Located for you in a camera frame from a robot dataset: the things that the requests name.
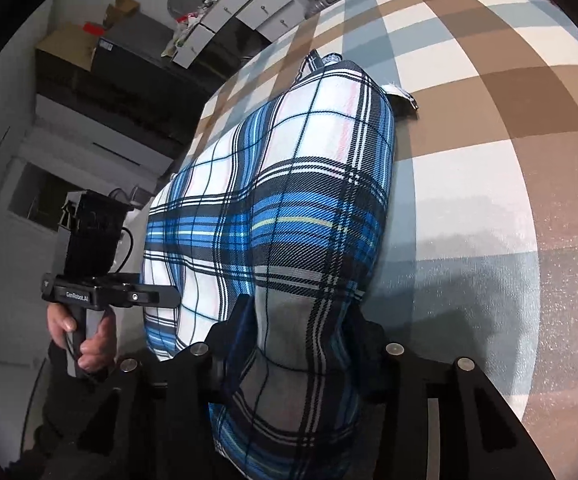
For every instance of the person's left hand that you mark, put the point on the person's left hand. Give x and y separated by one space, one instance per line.
96 340

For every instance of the black cabinet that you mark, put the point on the black cabinet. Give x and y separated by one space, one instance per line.
134 45

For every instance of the checked bed sheet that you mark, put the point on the checked bed sheet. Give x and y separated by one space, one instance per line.
469 160

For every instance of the red packet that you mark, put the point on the red packet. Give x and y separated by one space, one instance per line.
93 28

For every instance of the white drawer desk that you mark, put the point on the white drawer desk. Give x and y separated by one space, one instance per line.
249 5

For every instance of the person's left forearm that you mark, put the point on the person's left forearm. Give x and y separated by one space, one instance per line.
69 410

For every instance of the tall black wardrobe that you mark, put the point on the tall black wardrobe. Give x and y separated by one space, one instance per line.
109 105

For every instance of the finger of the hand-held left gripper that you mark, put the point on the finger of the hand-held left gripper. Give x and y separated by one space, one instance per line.
156 296

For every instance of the open cardboard box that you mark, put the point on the open cardboard box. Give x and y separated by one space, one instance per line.
121 7

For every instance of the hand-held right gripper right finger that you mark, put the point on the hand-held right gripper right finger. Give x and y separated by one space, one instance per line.
384 365

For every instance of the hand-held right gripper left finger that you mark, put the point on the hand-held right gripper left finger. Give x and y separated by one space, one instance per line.
204 365

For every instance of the flat cardboard sheet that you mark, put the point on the flat cardboard sheet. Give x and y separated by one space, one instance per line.
66 47

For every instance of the blue plaid shirt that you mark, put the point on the blue plaid shirt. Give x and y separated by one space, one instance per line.
279 210

